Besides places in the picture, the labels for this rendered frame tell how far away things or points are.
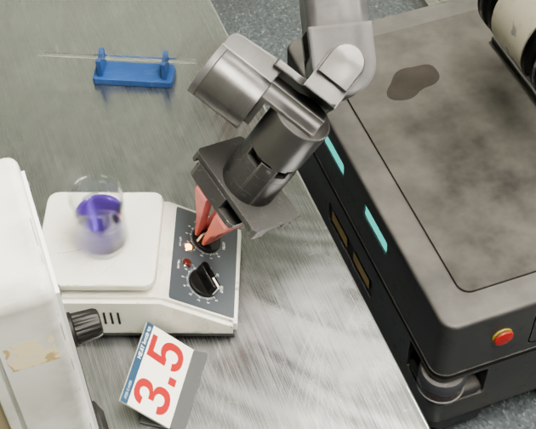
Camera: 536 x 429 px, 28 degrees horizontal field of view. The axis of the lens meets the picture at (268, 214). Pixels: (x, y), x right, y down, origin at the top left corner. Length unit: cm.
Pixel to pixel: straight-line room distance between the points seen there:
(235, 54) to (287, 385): 33
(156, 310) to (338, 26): 33
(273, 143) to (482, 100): 97
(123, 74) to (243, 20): 126
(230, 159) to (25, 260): 62
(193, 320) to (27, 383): 63
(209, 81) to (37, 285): 57
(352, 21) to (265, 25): 161
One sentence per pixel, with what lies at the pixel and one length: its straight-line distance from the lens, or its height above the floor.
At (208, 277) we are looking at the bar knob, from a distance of 106.
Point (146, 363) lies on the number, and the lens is 105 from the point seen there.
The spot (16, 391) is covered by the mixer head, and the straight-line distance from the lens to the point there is 45.
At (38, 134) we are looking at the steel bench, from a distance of 131.
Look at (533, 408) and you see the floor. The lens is 196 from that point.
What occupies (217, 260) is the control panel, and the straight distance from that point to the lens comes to 110.
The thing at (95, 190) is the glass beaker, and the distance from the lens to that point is 105.
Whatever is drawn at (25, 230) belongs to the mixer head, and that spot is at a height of 135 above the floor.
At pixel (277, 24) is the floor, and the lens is 258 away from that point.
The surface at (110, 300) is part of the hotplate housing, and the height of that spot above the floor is 82.
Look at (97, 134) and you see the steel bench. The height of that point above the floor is 75.
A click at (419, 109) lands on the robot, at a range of 186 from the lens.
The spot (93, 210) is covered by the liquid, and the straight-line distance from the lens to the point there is 105.
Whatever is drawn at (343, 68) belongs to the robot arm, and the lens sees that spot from 95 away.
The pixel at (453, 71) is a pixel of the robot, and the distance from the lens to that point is 194.
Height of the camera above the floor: 167
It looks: 50 degrees down
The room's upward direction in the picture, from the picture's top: 1 degrees counter-clockwise
